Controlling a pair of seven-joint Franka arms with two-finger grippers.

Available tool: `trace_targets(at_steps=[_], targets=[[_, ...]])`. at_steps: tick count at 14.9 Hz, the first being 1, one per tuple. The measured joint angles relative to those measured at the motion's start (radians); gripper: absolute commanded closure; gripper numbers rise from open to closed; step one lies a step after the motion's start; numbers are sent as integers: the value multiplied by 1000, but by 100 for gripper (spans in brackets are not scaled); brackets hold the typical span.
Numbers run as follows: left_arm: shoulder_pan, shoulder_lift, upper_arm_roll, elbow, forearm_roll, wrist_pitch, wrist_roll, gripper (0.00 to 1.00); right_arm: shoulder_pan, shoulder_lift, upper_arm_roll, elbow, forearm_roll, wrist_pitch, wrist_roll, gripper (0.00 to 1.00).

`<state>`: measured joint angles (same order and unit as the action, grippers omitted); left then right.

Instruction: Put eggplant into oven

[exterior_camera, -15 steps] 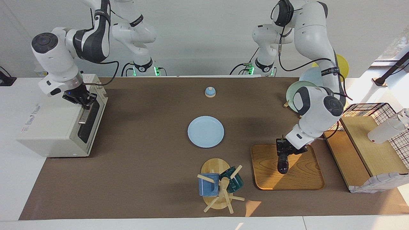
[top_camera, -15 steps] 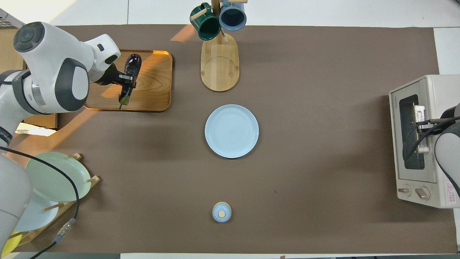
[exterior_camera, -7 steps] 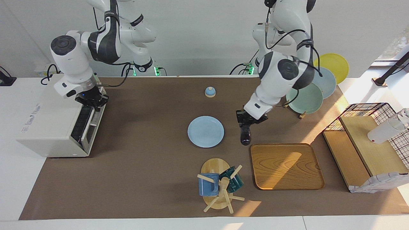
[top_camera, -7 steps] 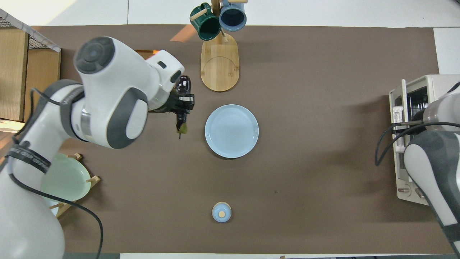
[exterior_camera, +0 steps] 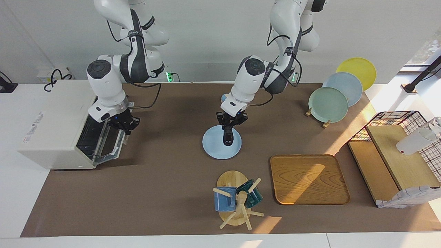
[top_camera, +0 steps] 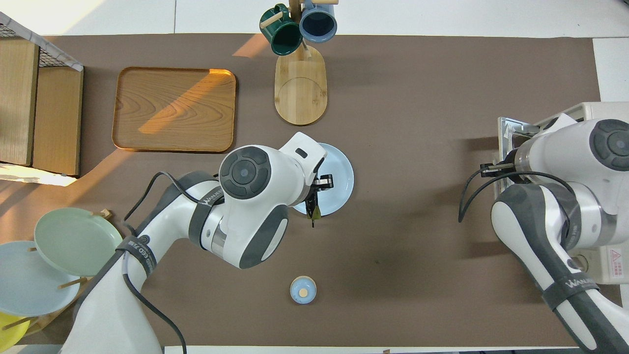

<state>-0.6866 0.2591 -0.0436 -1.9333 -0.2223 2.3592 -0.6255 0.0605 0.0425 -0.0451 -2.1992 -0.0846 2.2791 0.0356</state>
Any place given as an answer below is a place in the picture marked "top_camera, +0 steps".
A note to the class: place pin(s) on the wooden mug tree stand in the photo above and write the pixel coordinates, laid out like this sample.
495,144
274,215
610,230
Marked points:
300,93

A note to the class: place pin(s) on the yellow racked plate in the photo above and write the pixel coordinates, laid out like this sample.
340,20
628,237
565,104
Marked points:
7,334

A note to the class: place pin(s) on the wooden two-step shelf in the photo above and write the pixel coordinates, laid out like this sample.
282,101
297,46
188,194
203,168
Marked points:
54,123

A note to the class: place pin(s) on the wooden plate rack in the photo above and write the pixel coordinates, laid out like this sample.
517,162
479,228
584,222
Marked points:
100,213

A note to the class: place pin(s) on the dark green mug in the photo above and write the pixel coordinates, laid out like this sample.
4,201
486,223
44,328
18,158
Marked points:
285,37

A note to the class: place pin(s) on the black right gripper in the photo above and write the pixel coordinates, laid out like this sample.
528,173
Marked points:
511,164

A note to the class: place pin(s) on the pale blue racked plate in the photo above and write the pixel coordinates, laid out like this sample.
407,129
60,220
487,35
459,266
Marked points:
24,285

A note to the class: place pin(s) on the brown table mat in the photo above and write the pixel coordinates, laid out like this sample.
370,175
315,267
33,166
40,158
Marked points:
417,196

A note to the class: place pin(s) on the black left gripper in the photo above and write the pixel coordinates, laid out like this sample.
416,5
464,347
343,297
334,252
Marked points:
324,182

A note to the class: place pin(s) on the wooden serving tray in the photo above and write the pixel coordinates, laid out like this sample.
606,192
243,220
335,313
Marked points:
172,108

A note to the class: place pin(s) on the pale green racked plate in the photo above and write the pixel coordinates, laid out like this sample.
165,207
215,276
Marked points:
73,241

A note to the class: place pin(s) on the blue mug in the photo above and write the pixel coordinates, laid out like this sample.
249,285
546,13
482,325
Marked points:
318,22

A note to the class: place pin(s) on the beige oven knob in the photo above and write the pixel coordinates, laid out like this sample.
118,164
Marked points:
580,264

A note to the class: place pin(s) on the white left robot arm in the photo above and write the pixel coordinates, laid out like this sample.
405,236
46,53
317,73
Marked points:
245,206

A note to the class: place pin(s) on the cream toaster oven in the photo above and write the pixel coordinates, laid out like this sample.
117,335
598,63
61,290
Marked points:
597,270

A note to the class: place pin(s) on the light blue plate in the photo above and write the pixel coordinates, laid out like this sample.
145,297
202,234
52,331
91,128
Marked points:
341,172

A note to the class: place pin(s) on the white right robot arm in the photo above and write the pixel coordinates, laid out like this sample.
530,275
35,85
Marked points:
540,221

